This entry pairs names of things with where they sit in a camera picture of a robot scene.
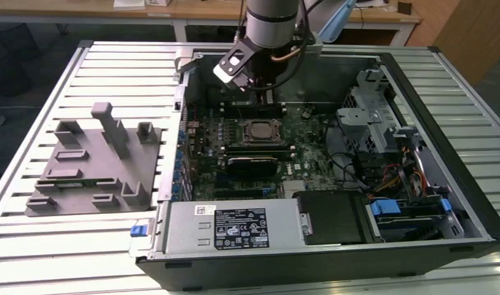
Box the silver CPU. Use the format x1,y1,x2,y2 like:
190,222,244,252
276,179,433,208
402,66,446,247
249,121,277,141

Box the CPU socket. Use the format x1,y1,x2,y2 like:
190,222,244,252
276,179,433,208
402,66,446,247
241,118,286,147

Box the black RAM slot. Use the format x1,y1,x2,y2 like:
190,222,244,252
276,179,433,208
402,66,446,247
220,102,286,108
220,105,286,110
220,108,286,113
220,111,286,116

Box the installed black RAM stick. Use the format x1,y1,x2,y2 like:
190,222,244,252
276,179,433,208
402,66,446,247
224,149,294,160

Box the green motherboard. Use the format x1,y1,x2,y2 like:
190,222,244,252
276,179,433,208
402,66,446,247
184,104,345,200

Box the black graphics card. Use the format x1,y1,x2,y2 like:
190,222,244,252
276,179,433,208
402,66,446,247
226,155,280,179

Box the silver metal drive cage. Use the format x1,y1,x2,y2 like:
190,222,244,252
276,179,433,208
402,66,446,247
334,69,402,154

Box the small silver heat sink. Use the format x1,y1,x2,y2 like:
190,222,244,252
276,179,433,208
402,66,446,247
281,180,308,196

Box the black expansion slot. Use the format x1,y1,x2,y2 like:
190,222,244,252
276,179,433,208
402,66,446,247
213,187,272,198

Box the grey parts rack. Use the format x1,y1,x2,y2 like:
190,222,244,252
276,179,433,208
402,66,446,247
24,103,169,218

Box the black power supply label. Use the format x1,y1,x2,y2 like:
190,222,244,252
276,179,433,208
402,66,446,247
212,208,270,250

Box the blue disk carrier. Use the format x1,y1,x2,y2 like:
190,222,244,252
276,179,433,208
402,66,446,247
368,199,402,218

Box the silver power supply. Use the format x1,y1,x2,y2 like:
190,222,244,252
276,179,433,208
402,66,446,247
161,198,312,256

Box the brown wooden cabinet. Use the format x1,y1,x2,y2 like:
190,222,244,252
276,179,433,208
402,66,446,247
408,0,500,87

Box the green RAM stick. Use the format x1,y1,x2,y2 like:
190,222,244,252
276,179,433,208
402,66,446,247
48,179,116,188

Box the black open PC case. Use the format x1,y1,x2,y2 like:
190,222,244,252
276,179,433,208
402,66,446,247
129,45,500,293

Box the dark office chair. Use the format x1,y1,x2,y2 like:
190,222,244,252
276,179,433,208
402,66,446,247
0,23,44,125

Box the black cable brass connector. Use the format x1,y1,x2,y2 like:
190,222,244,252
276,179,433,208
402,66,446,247
269,45,304,64

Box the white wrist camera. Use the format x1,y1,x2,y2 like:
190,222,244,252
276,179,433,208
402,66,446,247
212,45,257,92

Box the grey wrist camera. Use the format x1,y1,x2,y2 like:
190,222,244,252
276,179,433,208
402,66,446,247
302,32,324,59

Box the black camera cable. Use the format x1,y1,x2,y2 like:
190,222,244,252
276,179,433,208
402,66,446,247
248,0,308,92

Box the yellow orange power wires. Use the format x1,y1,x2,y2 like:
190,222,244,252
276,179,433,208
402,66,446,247
366,147,429,200

